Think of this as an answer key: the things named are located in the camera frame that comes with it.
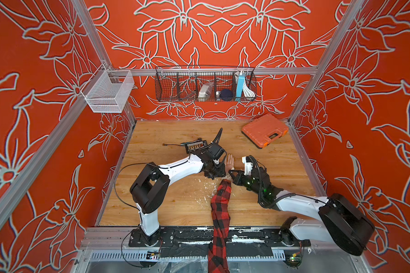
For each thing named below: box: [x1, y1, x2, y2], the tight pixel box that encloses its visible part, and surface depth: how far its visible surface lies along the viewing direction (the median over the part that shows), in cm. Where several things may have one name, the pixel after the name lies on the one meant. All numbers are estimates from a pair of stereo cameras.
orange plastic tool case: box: [241, 113, 289, 150], surface depth 109 cm
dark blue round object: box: [219, 88, 234, 102], surface depth 97 cm
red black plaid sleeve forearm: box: [207, 178, 232, 273], surface depth 74 cm
